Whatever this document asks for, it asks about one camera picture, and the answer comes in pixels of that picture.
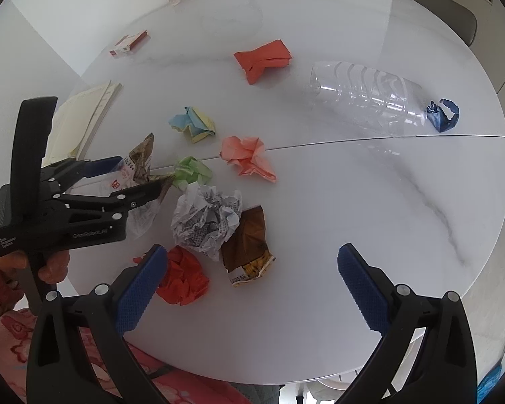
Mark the clear printed plastic wrapper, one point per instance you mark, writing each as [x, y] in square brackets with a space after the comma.
[133, 170]

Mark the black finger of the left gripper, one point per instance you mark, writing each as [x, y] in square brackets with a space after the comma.
[112, 207]

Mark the red crumpled paper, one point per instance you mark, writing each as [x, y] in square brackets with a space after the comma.
[184, 281]

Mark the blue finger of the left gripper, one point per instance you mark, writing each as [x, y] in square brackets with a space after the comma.
[89, 169]

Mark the brown snack wrapper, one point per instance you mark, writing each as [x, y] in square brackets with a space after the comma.
[246, 255]

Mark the blue yellow crumpled paper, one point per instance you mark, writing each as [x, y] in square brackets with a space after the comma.
[193, 122]

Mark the green crumpled paper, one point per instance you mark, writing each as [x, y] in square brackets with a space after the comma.
[190, 170]

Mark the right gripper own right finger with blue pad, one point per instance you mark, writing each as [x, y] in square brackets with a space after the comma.
[426, 352]

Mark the pink floral sleeve forearm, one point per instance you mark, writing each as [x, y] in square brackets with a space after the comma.
[16, 330]

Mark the pink paper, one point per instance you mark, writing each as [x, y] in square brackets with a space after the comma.
[247, 155]

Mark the crumpled blue wrapper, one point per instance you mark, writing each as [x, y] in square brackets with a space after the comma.
[444, 115]

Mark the clear plastic bottle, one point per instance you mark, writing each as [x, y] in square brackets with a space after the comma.
[370, 98]

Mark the red folded paper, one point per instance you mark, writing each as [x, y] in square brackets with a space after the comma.
[271, 55]

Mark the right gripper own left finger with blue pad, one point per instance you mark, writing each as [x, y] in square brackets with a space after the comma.
[59, 369]

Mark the dark grey chair behind table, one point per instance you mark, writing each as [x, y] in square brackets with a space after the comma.
[460, 19]

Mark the person's left hand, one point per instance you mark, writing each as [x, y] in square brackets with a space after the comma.
[55, 270]

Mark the crumpled newspaper ball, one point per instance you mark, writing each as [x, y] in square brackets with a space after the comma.
[205, 219]

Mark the red white cigarette box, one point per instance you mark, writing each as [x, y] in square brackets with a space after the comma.
[127, 44]

